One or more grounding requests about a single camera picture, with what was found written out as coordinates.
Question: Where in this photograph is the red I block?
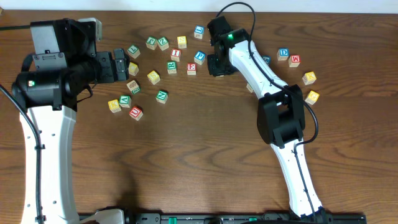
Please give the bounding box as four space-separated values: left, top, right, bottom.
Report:
170 49 182 62

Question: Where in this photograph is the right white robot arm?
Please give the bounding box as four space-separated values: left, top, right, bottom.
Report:
207 16 322 220

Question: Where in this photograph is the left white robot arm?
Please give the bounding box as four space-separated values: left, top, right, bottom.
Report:
12 18 129 223

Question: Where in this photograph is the blue P block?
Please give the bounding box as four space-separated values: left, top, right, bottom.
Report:
194 51 206 65

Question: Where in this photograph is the yellow c block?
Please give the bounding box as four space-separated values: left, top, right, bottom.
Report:
128 62 139 76
305 90 320 105

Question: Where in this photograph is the red E block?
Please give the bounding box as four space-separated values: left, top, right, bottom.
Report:
187 63 197 75

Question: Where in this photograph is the pineapple picture block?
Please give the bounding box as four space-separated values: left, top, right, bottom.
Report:
126 80 141 95

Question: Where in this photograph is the green L block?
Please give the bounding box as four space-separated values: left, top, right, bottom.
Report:
127 45 141 58

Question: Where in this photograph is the green V block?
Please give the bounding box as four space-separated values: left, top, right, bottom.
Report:
119 95 132 108

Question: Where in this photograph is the yellow K block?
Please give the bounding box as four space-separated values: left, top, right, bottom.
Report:
108 100 121 113

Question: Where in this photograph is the blue L block top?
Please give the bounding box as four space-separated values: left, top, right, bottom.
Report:
194 26 205 39

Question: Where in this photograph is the yellow S block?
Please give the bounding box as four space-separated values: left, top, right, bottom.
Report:
177 35 187 49

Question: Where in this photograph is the yellow tilted block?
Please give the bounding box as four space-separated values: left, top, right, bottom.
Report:
147 70 160 85

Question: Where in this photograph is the green R block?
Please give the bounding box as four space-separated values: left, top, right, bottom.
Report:
167 61 177 74

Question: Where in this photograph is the red U block left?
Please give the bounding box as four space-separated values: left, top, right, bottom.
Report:
129 106 143 121

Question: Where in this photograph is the green Z block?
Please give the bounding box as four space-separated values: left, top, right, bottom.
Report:
157 37 169 50

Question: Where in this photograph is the green N block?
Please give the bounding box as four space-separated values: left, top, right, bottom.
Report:
156 90 169 104

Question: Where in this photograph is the blue D block right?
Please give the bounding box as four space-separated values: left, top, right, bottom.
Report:
277 48 289 61

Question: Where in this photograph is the red M block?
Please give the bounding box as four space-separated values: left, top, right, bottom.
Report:
289 55 301 68

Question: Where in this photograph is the yellow block right upper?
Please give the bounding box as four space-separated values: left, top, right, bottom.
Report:
302 72 317 85

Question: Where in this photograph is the yellow C block right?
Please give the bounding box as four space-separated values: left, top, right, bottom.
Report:
305 90 320 105

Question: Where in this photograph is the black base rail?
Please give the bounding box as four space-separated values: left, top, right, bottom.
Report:
77 211 368 224

